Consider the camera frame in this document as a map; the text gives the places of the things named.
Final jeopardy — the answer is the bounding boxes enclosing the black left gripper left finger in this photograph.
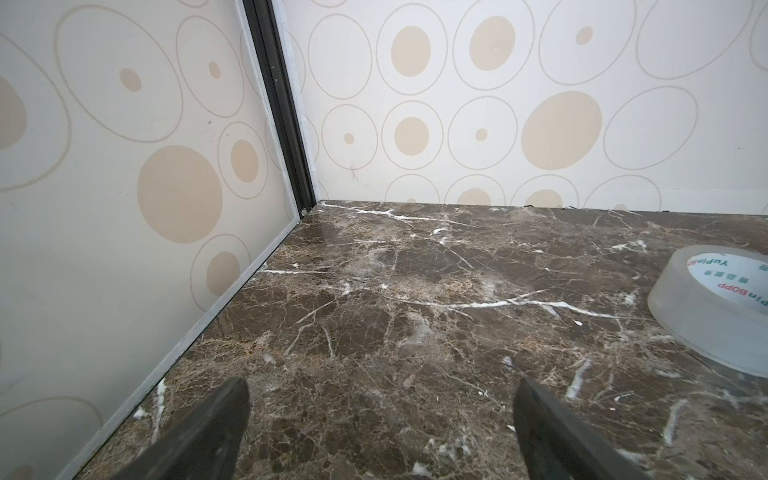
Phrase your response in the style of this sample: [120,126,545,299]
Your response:
[113,377,250,480]

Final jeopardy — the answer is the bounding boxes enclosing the clear tape roll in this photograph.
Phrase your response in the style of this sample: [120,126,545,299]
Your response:
[647,245,767,378]

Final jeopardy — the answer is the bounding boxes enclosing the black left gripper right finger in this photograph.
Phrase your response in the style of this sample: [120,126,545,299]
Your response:
[513,377,648,480]

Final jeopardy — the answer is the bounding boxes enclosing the black corner frame post left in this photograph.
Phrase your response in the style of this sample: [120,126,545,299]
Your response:
[243,0,317,218]

